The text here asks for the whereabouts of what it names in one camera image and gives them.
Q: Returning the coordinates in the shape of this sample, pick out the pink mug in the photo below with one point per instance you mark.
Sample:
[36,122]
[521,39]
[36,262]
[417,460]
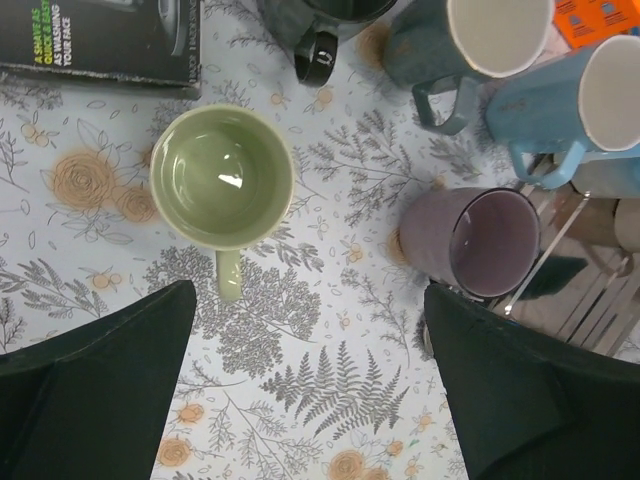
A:
[627,224]

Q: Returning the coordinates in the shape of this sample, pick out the blue white mug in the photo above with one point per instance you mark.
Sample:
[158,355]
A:
[608,175]

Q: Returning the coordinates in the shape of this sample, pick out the green mug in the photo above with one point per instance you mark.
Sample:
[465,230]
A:
[223,178]

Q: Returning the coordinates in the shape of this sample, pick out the light blue faceted mug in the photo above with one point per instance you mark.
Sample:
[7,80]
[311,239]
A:
[552,115]

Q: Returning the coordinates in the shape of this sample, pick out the orange box at back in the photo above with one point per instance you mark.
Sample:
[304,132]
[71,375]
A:
[584,22]

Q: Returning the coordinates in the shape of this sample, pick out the purple mug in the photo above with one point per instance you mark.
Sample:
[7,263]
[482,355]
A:
[481,241]

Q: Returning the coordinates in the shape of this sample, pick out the green black box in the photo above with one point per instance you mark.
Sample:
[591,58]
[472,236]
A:
[152,45]

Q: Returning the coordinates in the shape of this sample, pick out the dark grey mug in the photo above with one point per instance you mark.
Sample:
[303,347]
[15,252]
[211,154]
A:
[442,51]

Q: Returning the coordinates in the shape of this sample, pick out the steel tray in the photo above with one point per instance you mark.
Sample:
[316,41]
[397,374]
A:
[584,289]

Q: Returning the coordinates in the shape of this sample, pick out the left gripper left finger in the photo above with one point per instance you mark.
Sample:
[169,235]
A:
[92,403]

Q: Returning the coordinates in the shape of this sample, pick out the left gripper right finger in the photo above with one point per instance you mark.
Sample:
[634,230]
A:
[528,406]

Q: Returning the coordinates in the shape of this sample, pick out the dark teal mug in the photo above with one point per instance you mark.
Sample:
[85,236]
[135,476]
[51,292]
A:
[312,30]

